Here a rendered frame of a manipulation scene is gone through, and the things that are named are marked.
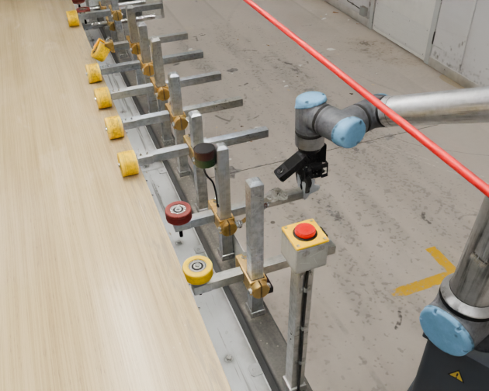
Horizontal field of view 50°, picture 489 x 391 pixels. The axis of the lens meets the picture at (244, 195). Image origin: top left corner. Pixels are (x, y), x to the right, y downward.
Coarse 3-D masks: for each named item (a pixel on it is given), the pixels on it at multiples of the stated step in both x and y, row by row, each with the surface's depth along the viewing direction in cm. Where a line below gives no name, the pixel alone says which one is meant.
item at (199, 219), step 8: (288, 192) 171; (296, 192) 170; (280, 200) 169; (288, 200) 171; (232, 208) 165; (240, 208) 165; (192, 216) 162; (200, 216) 162; (208, 216) 162; (184, 224) 160; (192, 224) 161; (200, 224) 163
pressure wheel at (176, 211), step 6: (168, 204) 159; (174, 204) 159; (180, 204) 160; (186, 204) 159; (168, 210) 157; (174, 210) 158; (180, 210) 157; (186, 210) 157; (168, 216) 156; (174, 216) 155; (180, 216) 155; (186, 216) 156; (168, 222) 157; (174, 222) 156; (180, 222) 156; (186, 222) 157; (180, 234) 163
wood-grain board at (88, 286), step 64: (0, 0) 322; (64, 0) 320; (0, 64) 245; (64, 64) 244; (0, 128) 199; (64, 128) 198; (0, 192) 167; (64, 192) 166; (128, 192) 165; (0, 256) 144; (64, 256) 143; (128, 256) 143; (0, 320) 126; (64, 320) 126; (128, 320) 125; (192, 320) 125; (0, 384) 112; (64, 384) 112; (128, 384) 112; (192, 384) 112
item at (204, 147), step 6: (198, 144) 145; (204, 144) 145; (210, 144) 145; (198, 150) 143; (204, 150) 143; (210, 150) 143; (216, 162) 147; (204, 168) 147; (216, 168) 148; (210, 180) 150; (216, 192) 153; (216, 198) 155
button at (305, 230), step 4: (300, 224) 102; (304, 224) 102; (308, 224) 102; (296, 228) 101; (300, 228) 101; (304, 228) 101; (308, 228) 101; (312, 228) 101; (296, 232) 100; (300, 232) 100; (304, 232) 100; (308, 232) 100; (312, 232) 100; (300, 236) 100; (304, 236) 99; (308, 236) 99; (312, 236) 100
